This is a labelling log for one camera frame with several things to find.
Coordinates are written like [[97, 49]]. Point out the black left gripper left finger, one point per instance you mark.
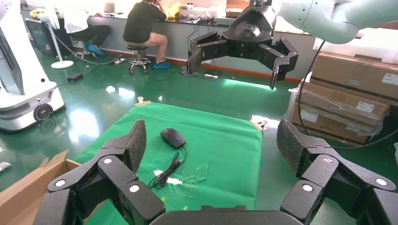
[[93, 186]]

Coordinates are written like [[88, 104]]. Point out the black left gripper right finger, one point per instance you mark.
[[335, 183]]

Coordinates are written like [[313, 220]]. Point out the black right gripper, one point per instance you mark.
[[248, 31]]

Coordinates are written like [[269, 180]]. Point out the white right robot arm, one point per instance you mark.
[[326, 18]]

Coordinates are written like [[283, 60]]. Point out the open brown cardboard box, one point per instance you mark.
[[18, 192]]

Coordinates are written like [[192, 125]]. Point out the clear plastic bag pile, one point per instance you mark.
[[197, 17]]

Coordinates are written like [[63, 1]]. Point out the plastic wrapped cardboard carton stack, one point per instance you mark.
[[335, 115]]

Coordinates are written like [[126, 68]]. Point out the metal binder clip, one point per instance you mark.
[[141, 101], [259, 125]]

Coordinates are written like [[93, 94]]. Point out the yellow plastic bag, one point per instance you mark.
[[173, 10]]

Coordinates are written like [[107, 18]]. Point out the green table cloth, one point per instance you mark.
[[217, 139]]

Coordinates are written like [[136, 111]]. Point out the chrome swivel stool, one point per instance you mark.
[[138, 59], [85, 52]]

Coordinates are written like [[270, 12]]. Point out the seated person black shirt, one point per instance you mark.
[[141, 21]]

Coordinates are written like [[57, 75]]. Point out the black power adapter brick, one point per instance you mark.
[[75, 77]]

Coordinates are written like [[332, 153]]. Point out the large brown cardboard carton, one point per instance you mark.
[[354, 73]]

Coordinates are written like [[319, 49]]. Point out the white floor fan stand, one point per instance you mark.
[[62, 64]]

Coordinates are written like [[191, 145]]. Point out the white wheeled robot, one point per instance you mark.
[[21, 77]]

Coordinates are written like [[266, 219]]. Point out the white foam packing block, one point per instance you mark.
[[373, 43]]

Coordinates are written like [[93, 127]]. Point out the dark glass cabinet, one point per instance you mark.
[[39, 35]]

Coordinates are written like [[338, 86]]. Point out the seated person white shirt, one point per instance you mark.
[[77, 18]]

